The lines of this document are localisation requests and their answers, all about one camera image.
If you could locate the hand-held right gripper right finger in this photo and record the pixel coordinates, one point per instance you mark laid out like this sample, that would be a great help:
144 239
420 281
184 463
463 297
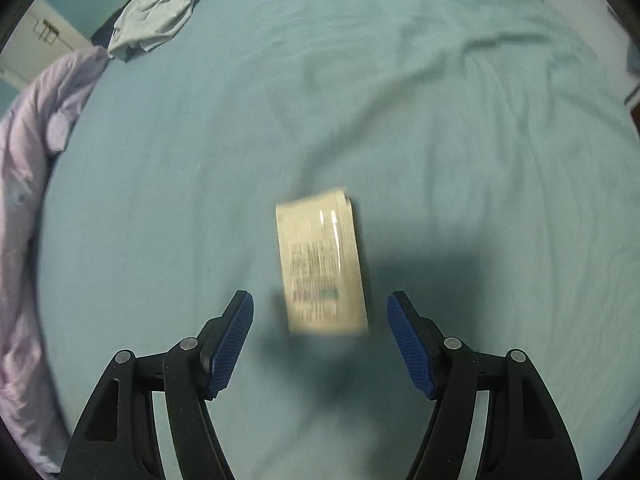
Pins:
412 347

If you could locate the grey crumpled cloth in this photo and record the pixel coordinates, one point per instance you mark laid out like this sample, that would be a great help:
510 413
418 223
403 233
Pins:
155 10

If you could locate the beige sachet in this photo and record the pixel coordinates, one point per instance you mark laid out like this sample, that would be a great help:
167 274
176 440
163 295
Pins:
320 260

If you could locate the pink blanket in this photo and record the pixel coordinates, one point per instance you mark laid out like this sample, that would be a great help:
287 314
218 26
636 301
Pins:
25 210

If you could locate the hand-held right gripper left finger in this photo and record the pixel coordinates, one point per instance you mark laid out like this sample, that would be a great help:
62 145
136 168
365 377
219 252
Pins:
227 350

